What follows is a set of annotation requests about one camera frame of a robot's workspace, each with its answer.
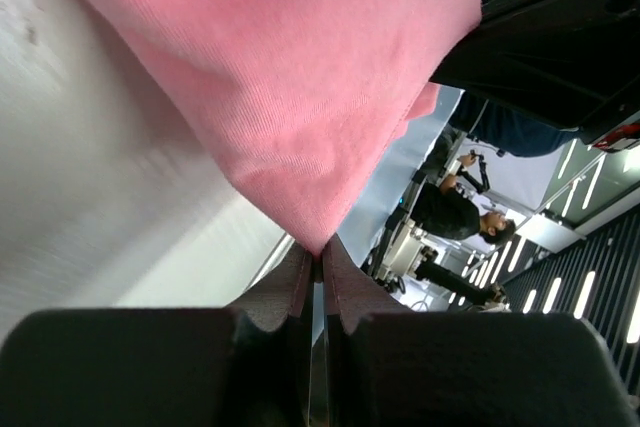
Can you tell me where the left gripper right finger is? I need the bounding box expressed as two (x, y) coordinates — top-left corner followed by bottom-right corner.
(322, 239), (639, 426)

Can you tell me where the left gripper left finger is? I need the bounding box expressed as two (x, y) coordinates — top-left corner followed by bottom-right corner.
(1, 246), (313, 426)

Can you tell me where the pink t shirt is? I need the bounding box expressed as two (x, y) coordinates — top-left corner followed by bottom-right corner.
(87, 0), (481, 253)

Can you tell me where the person in black shirt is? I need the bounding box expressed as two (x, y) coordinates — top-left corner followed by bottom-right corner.
(410, 173), (516, 247)

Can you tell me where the person in blue shirt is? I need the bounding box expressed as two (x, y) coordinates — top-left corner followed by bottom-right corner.
(449, 92), (580, 158)

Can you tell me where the background workstation robot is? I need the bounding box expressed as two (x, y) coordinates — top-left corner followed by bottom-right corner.
(367, 219), (440, 294)

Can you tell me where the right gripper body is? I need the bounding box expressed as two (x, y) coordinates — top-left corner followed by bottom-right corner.
(431, 0), (639, 145)

